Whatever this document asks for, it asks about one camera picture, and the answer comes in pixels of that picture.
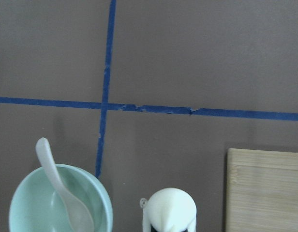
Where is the wooden cutting board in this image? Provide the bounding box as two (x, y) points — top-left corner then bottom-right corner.
(225, 148), (298, 232)

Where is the light green bowl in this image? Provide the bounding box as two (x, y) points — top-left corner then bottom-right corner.
(9, 164), (113, 232)

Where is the white steamed bun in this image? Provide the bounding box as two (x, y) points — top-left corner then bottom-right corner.
(139, 188), (197, 232)

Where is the translucent white plastic spoon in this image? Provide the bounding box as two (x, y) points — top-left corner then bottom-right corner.
(35, 138), (94, 232)

